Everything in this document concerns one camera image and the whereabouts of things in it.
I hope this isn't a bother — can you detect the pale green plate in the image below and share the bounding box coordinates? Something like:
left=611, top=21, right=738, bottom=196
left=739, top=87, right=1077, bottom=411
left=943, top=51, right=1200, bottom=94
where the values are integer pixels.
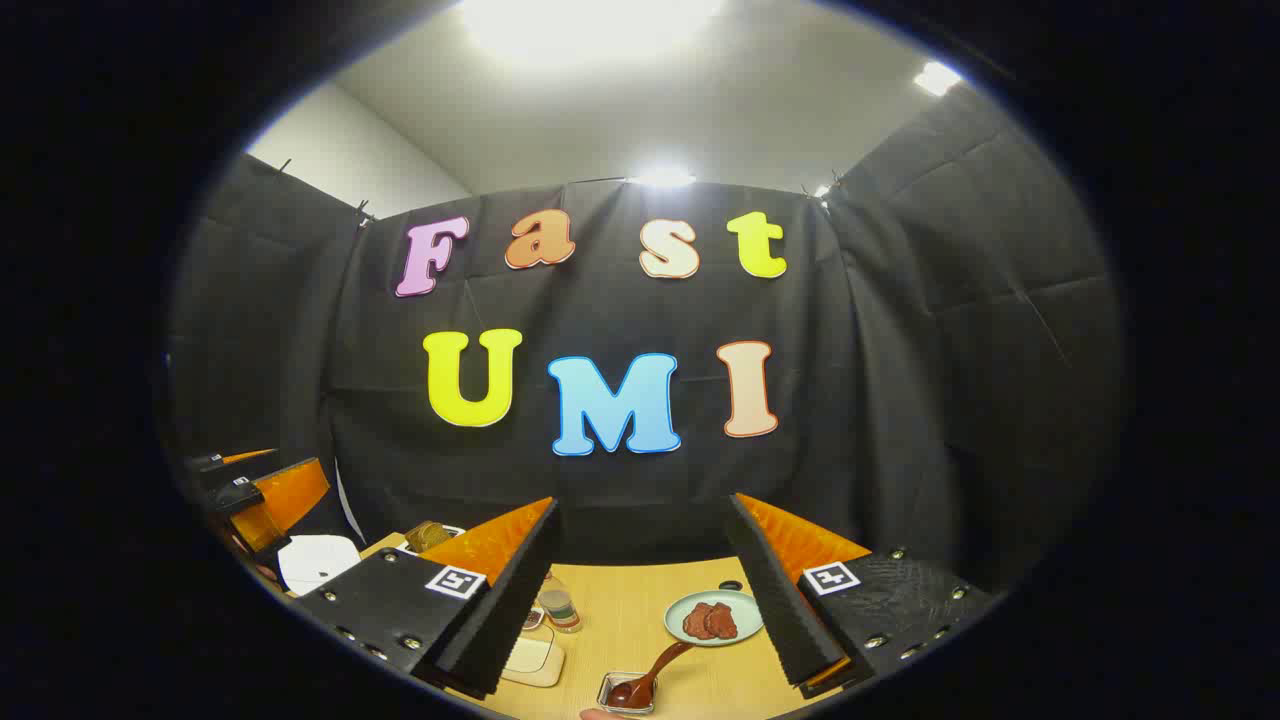
left=664, top=589, right=766, bottom=648

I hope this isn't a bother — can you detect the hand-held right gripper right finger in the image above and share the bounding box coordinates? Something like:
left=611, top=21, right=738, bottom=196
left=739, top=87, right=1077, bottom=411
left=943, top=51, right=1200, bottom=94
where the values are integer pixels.
left=725, top=492, right=1001, bottom=701

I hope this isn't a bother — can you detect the clear plastic bottle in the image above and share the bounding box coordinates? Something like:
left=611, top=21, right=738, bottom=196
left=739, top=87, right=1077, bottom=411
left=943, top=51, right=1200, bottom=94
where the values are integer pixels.
left=537, top=573, right=584, bottom=634

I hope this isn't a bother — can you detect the small ceiling light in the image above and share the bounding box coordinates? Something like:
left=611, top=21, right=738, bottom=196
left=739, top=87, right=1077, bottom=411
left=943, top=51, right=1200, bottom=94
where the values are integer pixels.
left=913, top=61, right=964, bottom=98

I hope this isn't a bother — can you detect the white rectangular rice tray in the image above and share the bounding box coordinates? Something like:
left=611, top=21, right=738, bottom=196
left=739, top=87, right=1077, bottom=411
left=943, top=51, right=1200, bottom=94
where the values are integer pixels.
left=500, top=635, right=566, bottom=689

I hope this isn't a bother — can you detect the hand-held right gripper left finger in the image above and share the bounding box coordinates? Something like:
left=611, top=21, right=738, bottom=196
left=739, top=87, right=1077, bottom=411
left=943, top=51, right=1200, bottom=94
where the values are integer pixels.
left=290, top=497, right=562, bottom=701

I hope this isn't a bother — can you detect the dark wooden spoon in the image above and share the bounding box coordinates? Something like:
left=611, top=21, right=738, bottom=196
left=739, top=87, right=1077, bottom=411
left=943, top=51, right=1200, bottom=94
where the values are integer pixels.
left=608, top=641, right=694, bottom=709

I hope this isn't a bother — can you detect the large ceiling light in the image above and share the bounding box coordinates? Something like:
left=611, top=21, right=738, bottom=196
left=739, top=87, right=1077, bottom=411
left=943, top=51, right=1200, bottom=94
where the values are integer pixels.
left=455, top=0, right=726, bottom=66

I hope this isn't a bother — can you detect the white toaster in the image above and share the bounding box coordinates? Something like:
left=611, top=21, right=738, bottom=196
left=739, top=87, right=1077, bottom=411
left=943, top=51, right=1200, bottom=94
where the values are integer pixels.
left=395, top=520, right=468, bottom=557

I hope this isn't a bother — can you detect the square metal chopstick holder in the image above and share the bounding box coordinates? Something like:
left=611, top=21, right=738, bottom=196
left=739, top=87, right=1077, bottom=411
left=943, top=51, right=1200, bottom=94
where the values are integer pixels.
left=597, top=671, right=657, bottom=715

